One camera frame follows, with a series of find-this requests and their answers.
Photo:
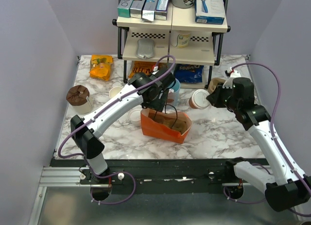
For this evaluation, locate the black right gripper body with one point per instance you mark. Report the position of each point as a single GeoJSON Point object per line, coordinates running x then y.
{"type": "Point", "coordinates": [221, 95]}

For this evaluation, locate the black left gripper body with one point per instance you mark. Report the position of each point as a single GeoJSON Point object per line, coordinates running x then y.
{"type": "Point", "coordinates": [156, 104]}

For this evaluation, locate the brown pulp cup carrier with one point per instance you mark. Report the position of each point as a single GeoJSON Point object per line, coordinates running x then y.
{"type": "Point", "coordinates": [213, 84]}

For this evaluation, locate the single white cup lid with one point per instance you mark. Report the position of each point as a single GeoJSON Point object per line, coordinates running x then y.
{"type": "Point", "coordinates": [199, 98]}

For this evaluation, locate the single kraft paper cup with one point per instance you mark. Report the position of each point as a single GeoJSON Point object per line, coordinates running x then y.
{"type": "Point", "coordinates": [191, 104]}

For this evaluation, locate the orange paper bag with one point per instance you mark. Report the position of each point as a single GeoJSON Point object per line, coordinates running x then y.
{"type": "Point", "coordinates": [153, 129]}

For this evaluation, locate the separated brown pulp carrier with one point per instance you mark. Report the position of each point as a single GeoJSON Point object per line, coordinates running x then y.
{"type": "Point", "coordinates": [172, 123]}

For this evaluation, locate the kraft paper cup stack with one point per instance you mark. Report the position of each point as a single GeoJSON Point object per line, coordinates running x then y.
{"type": "Point", "coordinates": [115, 92]}

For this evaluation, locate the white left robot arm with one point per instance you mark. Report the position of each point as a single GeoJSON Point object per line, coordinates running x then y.
{"type": "Point", "coordinates": [87, 139]}

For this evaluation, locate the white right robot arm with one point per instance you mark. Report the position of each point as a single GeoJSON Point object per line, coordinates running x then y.
{"type": "Point", "coordinates": [288, 185]}

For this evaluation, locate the blue cylindrical sugar container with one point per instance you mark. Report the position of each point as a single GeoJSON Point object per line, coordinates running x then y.
{"type": "Point", "coordinates": [173, 94]}

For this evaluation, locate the brown cookie snack bag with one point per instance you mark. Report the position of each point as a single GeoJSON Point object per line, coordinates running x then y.
{"type": "Point", "coordinates": [164, 66]}

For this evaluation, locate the orange kettle chips bag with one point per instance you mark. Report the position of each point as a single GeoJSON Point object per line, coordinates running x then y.
{"type": "Point", "coordinates": [141, 66]}

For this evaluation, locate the blue doritos bag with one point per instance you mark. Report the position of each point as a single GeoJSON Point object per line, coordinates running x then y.
{"type": "Point", "coordinates": [186, 73]}

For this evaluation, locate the silver grey sponge pouch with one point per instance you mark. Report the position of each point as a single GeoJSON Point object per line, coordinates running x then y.
{"type": "Point", "coordinates": [145, 48]}

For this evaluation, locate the cream black shelf rack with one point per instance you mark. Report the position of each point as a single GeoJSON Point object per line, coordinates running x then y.
{"type": "Point", "coordinates": [205, 45]}

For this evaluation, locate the orange yellow snack bag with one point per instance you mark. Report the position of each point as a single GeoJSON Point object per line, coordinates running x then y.
{"type": "Point", "coordinates": [101, 67]}

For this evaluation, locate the white yellow printed cup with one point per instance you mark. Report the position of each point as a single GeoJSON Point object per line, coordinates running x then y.
{"type": "Point", "coordinates": [180, 39]}

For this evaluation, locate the brown topped white container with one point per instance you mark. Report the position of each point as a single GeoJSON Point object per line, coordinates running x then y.
{"type": "Point", "coordinates": [79, 98]}

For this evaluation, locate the silver blue toothpaste box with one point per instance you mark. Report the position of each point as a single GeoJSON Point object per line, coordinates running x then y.
{"type": "Point", "coordinates": [148, 12]}

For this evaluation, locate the purple white toothpaste box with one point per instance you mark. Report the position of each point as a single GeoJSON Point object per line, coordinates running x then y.
{"type": "Point", "coordinates": [161, 10]}

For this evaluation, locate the blue razor package box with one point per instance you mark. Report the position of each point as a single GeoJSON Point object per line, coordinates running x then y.
{"type": "Point", "coordinates": [209, 12]}

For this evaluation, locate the teal toothpaste box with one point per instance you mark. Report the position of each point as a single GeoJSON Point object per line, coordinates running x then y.
{"type": "Point", "coordinates": [124, 8]}

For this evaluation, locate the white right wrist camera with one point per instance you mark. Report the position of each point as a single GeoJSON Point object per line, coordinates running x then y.
{"type": "Point", "coordinates": [231, 75]}

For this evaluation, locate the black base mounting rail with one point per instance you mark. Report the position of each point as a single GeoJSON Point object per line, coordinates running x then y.
{"type": "Point", "coordinates": [158, 176]}

